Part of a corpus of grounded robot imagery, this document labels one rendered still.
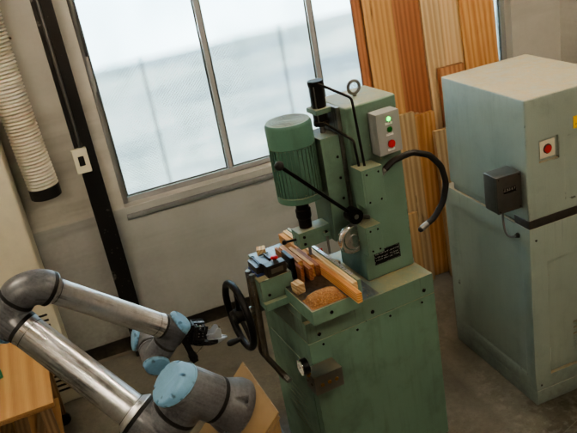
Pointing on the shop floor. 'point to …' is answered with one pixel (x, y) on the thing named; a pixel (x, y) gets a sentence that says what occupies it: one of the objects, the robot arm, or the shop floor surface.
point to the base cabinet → (368, 375)
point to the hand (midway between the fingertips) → (223, 338)
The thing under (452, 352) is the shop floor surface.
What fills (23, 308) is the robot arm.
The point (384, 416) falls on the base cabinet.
